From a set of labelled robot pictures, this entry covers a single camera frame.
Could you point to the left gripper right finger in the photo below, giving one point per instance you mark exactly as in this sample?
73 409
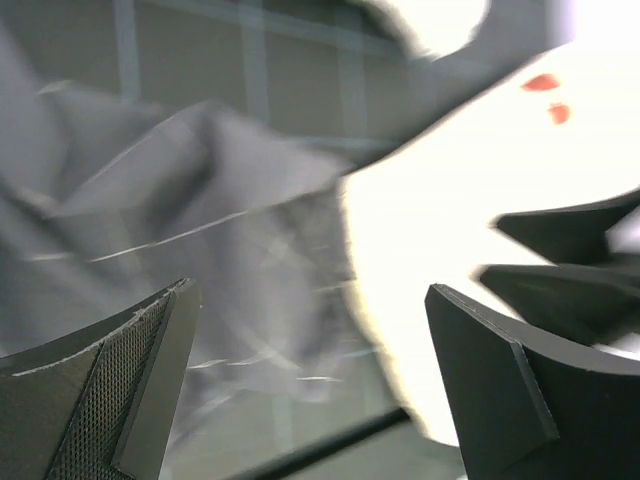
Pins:
528 404

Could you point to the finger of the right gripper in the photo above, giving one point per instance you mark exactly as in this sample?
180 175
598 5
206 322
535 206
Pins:
574 235
587 305

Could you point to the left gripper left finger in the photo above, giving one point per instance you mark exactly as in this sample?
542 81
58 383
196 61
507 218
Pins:
99 403

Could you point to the cream bear print pillow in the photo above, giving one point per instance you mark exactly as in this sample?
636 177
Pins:
561 131

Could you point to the grey checked pillowcase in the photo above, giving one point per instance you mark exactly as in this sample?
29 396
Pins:
105 202

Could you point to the white plain pillow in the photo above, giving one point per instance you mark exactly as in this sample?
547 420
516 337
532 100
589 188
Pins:
431 29

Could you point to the black grid cutting mat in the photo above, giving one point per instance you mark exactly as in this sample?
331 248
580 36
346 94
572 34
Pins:
318 73

